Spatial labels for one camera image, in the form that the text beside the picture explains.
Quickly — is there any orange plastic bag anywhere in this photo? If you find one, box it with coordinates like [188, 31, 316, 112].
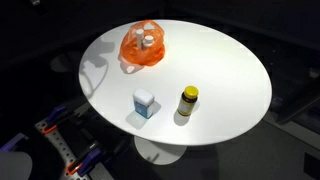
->
[118, 19, 167, 67]

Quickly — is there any white table pedestal base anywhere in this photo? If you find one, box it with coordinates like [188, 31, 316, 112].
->
[133, 134, 188, 166]

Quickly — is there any amber bottle with yellow cap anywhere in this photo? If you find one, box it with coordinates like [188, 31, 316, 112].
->
[177, 85, 200, 117]

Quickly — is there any grey rounded object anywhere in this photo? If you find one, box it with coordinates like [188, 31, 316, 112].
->
[0, 150, 33, 180]

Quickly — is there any tall white bottle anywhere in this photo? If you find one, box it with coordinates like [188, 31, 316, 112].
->
[135, 28, 145, 51]

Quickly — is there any blue container with white lid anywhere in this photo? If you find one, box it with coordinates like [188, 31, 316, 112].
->
[132, 88, 156, 120]

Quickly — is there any perforated metal plate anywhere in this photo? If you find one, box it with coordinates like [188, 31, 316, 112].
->
[34, 119, 91, 180]

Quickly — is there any purple clamp handle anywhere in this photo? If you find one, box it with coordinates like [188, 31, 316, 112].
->
[0, 132, 29, 152]

